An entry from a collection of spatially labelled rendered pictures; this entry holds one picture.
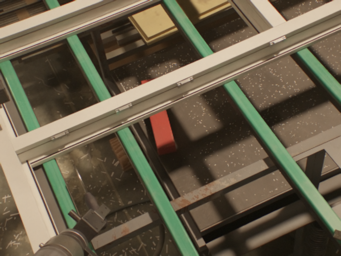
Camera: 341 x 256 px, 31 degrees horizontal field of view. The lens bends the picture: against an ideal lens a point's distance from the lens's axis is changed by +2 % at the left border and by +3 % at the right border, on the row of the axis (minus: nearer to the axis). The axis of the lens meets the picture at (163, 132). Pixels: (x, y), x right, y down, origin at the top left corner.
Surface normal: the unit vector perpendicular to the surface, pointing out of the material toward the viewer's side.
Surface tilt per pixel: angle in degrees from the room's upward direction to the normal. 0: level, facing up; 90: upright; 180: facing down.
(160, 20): 0
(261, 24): 90
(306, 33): 90
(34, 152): 90
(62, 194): 0
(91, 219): 49
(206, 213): 0
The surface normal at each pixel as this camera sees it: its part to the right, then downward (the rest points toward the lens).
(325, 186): -0.10, -0.59
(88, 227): -0.28, 0.29
